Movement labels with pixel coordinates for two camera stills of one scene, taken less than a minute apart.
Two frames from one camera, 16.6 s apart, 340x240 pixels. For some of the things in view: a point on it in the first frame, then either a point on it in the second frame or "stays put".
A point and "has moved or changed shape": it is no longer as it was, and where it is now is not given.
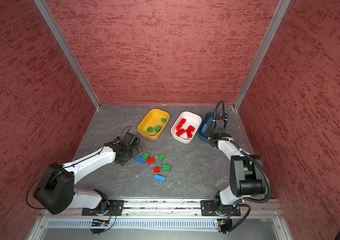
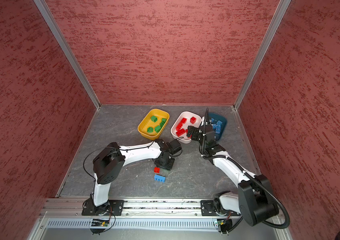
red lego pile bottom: (150, 160) → (193, 120)
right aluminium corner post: (274, 24) stays put
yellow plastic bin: (153, 119) stays put
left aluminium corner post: (56, 30) stays put
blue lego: (160, 178) stays put
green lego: (158, 128) stays put
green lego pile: (146, 155) has moved or changed shape
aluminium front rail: (167, 207) stays put
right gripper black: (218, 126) → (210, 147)
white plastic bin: (192, 119) stays put
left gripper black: (136, 149) → (168, 167)
